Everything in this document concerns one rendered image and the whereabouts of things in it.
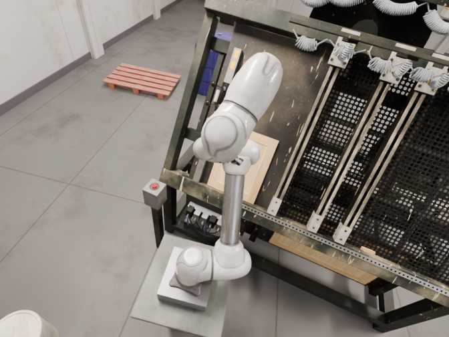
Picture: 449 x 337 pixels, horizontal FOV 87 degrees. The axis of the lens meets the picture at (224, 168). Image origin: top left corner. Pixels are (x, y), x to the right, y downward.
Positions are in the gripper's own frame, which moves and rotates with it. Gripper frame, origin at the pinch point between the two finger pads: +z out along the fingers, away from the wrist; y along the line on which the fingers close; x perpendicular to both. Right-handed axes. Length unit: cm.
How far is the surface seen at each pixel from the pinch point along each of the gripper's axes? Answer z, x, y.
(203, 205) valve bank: 91, 32, 2
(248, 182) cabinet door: 80, -2, -15
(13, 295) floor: 98, 179, 81
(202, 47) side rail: 58, -54, 63
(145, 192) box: 70, 46, 38
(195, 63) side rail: 61, -44, 62
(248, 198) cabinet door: 83, 7, -21
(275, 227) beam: 82, 12, -48
